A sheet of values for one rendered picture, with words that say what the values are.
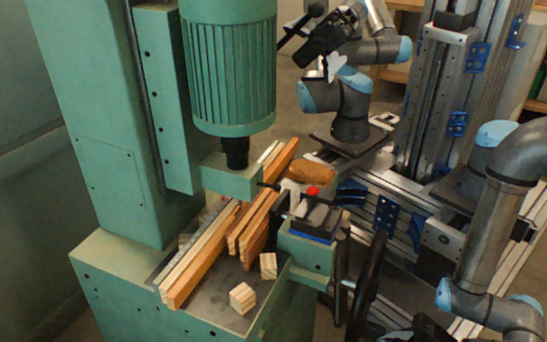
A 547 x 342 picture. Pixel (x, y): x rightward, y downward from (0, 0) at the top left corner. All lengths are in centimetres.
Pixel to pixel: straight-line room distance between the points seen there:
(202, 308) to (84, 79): 53
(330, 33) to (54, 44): 58
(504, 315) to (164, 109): 85
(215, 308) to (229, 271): 10
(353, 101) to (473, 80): 38
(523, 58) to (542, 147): 81
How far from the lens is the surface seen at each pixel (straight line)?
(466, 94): 146
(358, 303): 90
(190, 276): 89
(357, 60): 116
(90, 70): 91
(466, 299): 103
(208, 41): 73
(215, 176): 95
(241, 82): 75
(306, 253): 94
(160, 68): 84
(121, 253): 117
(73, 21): 89
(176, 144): 91
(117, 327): 136
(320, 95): 141
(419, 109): 146
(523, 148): 88
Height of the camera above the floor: 161
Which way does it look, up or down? 36 degrees down
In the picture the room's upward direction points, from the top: straight up
